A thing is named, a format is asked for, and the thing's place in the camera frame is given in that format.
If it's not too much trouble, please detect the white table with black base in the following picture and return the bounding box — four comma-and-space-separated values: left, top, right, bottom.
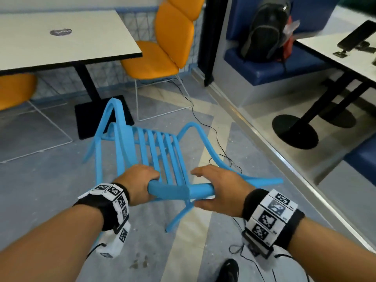
0, 9, 143, 141

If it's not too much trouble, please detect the black phone on stand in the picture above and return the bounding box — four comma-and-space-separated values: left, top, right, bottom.
333, 20, 376, 59

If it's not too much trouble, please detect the person's left hand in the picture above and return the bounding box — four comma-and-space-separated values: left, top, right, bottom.
121, 164, 161, 207

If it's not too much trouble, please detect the black cable on floor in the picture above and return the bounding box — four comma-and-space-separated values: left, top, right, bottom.
169, 79, 243, 174

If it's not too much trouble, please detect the person's left forearm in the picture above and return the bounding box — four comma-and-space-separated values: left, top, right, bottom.
0, 204, 104, 282

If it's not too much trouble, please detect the left wrist marker tracker band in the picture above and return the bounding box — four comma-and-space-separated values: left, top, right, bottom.
73, 182, 132, 259

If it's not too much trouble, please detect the blue chair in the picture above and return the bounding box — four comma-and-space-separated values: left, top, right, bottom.
82, 97, 284, 233

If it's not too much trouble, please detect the black pillar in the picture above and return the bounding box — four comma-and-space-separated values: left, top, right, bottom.
198, 0, 230, 87

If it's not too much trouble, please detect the blue bench seat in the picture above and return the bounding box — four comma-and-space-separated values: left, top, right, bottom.
212, 0, 343, 108

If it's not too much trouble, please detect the orange chair with wire legs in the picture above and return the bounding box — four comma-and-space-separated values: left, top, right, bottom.
121, 0, 206, 122
0, 73, 73, 164

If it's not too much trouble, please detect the black backpack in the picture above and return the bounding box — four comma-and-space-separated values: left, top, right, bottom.
240, 0, 292, 63

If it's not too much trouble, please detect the right wrist marker tracker band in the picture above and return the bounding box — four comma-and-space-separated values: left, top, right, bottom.
241, 188, 306, 260

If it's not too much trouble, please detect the person's black shoe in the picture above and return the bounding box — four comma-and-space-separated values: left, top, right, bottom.
215, 258, 240, 282

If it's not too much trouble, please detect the person's right forearm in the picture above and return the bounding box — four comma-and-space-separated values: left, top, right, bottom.
286, 217, 376, 282

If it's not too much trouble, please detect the red bag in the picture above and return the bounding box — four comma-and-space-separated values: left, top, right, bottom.
275, 15, 295, 62

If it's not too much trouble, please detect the person's right hand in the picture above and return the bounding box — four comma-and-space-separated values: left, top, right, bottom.
190, 164, 256, 218

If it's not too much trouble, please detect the white table with round bases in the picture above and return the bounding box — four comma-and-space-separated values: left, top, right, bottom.
272, 20, 376, 150

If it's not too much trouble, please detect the wrist marker tracker band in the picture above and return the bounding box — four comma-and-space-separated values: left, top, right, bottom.
73, 182, 132, 259
241, 188, 306, 260

